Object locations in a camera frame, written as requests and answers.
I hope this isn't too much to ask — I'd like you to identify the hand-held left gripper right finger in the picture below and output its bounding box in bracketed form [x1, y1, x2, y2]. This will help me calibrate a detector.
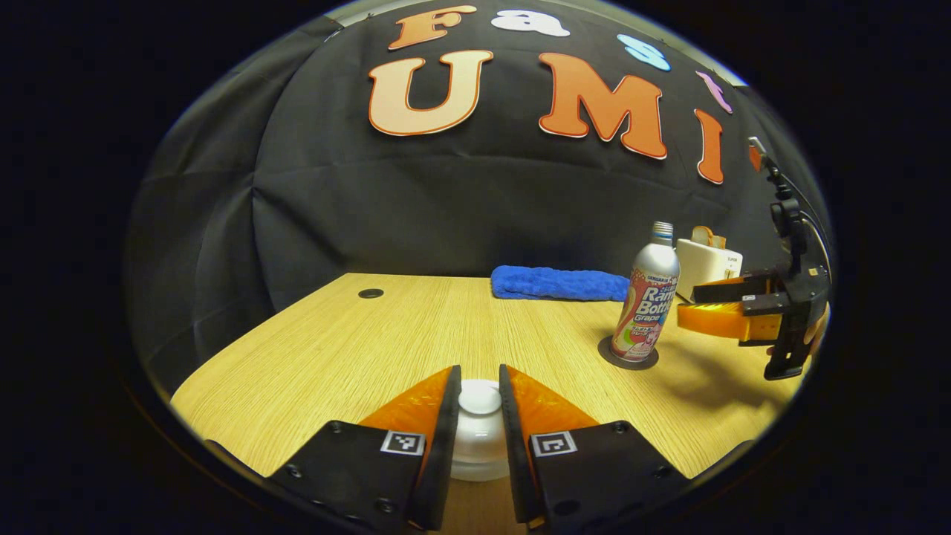
[497, 363, 692, 534]

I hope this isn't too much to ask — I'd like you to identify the dark round coaster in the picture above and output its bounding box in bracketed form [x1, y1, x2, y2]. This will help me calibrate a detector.
[597, 336, 660, 371]

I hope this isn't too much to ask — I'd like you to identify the silver water bottle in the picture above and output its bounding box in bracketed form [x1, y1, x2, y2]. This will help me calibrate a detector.
[610, 221, 681, 363]

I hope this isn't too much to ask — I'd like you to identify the blue rolled towel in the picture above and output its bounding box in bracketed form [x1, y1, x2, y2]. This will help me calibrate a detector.
[490, 265, 632, 302]

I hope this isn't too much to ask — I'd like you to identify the white toaster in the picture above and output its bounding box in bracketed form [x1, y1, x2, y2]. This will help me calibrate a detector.
[674, 238, 744, 302]

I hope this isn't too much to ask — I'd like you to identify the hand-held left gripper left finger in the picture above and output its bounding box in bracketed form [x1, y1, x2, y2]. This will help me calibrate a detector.
[267, 364, 464, 533]

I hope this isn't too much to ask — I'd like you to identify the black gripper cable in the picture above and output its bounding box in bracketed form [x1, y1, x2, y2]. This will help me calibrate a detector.
[773, 169, 832, 270]

